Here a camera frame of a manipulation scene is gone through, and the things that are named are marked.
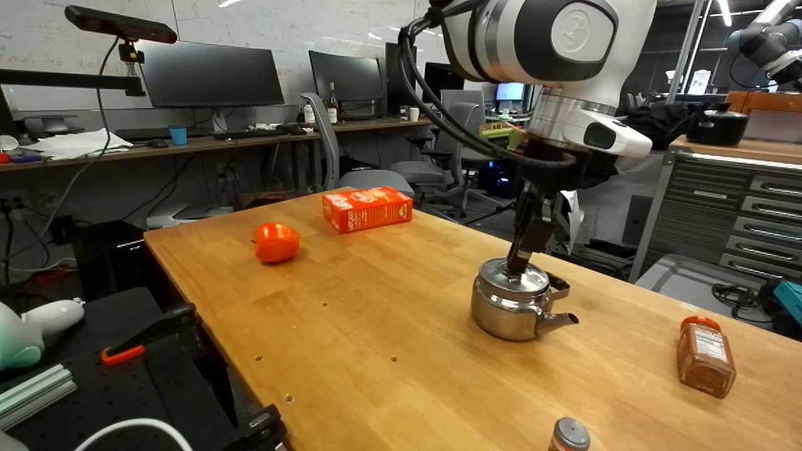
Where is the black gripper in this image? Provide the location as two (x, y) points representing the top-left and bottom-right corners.
(506, 138), (616, 278)

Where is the steel kettle lid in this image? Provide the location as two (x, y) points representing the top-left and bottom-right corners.
(479, 258), (549, 292)

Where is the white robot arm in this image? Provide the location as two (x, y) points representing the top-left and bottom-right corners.
(433, 0), (656, 276)

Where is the steel kettle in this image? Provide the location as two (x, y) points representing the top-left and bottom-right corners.
(470, 269), (578, 341)

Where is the orange Late July cracker box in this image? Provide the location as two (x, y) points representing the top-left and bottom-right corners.
(320, 184), (414, 232)

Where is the small grey-capped bottle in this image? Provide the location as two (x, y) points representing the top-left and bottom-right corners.
(549, 416), (592, 451)

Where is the orange spice jar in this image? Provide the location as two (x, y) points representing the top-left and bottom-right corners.
(676, 315), (737, 397)

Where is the grey drawer cabinet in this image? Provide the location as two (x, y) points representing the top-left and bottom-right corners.
(632, 138), (802, 278)

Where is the black pot on cabinet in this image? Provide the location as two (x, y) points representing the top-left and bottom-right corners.
(686, 107), (747, 144)

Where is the computer monitor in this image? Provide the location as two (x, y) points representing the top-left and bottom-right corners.
(308, 50), (385, 117)
(140, 41), (282, 107)

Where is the red apple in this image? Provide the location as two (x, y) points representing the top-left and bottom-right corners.
(254, 221), (300, 263)

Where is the teal black bag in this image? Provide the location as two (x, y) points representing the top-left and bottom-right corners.
(712, 278), (802, 341)

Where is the blue cup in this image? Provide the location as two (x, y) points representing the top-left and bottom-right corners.
(168, 125), (187, 144)

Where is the left computer monitor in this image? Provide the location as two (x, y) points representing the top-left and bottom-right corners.
(140, 41), (282, 107)

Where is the black electronics box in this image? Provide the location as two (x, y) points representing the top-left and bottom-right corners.
(71, 221), (156, 301)

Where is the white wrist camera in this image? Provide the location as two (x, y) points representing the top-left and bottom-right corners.
(529, 95), (652, 158)

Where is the orange handled clamp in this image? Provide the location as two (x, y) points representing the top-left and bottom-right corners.
(101, 304), (196, 367)

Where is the overhead black camera bar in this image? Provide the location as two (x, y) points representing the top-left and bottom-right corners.
(66, 5), (178, 41)

